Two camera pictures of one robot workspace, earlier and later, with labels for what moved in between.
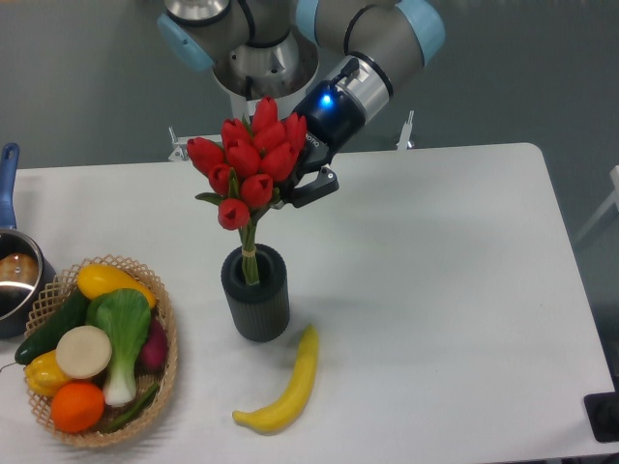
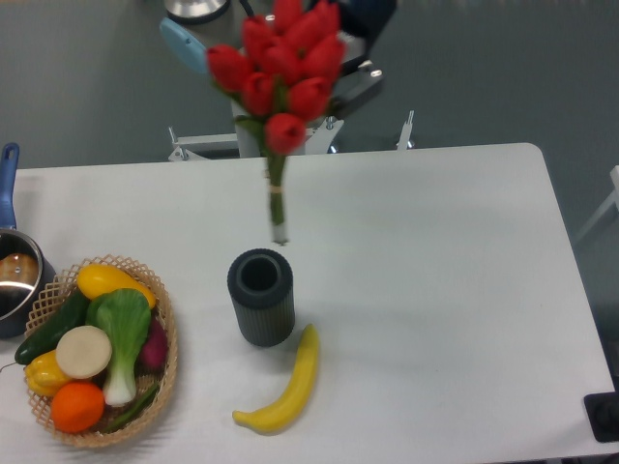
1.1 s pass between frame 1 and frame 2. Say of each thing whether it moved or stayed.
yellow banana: stayed
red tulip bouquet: moved
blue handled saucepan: stayed
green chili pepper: stayed
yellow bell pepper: stayed
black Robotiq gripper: moved
